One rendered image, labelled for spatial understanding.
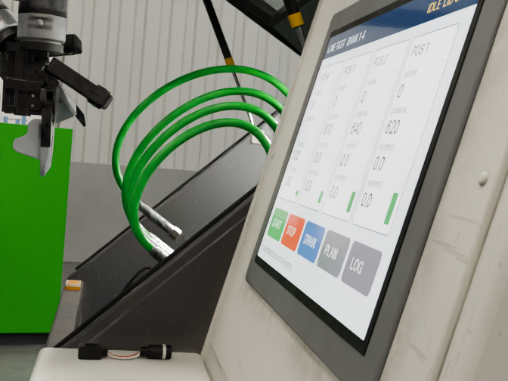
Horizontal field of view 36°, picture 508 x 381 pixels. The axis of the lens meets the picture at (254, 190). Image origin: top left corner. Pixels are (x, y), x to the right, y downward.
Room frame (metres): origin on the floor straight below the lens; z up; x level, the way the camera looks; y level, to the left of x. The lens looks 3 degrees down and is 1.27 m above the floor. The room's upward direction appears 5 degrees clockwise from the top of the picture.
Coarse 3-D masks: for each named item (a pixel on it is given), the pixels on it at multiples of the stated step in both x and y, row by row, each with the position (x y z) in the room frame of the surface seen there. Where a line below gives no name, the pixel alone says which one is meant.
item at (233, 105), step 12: (204, 108) 1.26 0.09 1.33; (216, 108) 1.26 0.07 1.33; (228, 108) 1.27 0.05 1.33; (240, 108) 1.27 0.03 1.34; (252, 108) 1.27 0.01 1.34; (180, 120) 1.25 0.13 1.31; (192, 120) 1.26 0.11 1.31; (264, 120) 1.28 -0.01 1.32; (168, 132) 1.25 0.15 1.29; (156, 144) 1.24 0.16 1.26; (144, 156) 1.24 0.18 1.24; (132, 180) 1.24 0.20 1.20; (168, 252) 1.25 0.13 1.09
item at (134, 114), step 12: (192, 72) 1.42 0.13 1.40; (204, 72) 1.42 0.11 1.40; (216, 72) 1.42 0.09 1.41; (228, 72) 1.43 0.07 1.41; (240, 72) 1.43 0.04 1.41; (252, 72) 1.43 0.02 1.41; (264, 72) 1.44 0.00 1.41; (168, 84) 1.41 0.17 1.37; (180, 84) 1.41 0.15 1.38; (276, 84) 1.44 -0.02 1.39; (156, 96) 1.40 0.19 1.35; (144, 108) 1.40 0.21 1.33; (132, 120) 1.40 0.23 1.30; (120, 132) 1.39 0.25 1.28; (120, 144) 1.39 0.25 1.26; (120, 180) 1.39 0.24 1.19
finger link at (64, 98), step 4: (60, 88) 1.38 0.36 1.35; (60, 92) 1.38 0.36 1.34; (64, 92) 1.38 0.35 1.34; (60, 96) 1.38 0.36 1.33; (64, 96) 1.38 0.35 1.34; (68, 96) 1.38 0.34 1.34; (60, 100) 1.38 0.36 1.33; (64, 100) 1.38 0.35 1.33; (68, 100) 1.38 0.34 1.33; (72, 100) 1.39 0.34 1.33; (68, 104) 1.38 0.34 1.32; (72, 104) 1.38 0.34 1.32; (68, 108) 1.38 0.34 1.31; (72, 108) 1.38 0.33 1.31; (72, 112) 1.38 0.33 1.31
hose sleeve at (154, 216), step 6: (144, 204) 1.40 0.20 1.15; (144, 210) 1.40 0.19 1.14; (150, 210) 1.40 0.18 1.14; (150, 216) 1.40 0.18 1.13; (156, 216) 1.41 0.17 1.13; (162, 216) 1.41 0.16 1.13; (156, 222) 1.41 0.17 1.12; (162, 222) 1.41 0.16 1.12; (168, 222) 1.41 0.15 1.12; (162, 228) 1.41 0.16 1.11; (168, 228) 1.41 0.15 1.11
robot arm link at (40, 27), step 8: (24, 16) 1.22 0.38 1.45; (32, 16) 1.21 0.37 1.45; (40, 16) 1.21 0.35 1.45; (48, 16) 1.22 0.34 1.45; (56, 16) 1.23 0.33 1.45; (24, 24) 1.22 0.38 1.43; (32, 24) 1.22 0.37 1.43; (40, 24) 1.21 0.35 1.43; (48, 24) 1.22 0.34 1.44; (56, 24) 1.23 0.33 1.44; (64, 24) 1.25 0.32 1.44; (24, 32) 1.22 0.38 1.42; (32, 32) 1.21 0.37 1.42; (40, 32) 1.21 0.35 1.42; (48, 32) 1.22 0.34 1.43; (56, 32) 1.23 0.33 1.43; (64, 32) 1.25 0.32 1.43; (24, 40) 1.23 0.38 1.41; (32, 40) 1.22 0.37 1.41; (40, 40) 1.22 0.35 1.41; (48, 40) 1.23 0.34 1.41; (56, 40) 1.23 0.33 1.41; (64, 40) 1.25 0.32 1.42
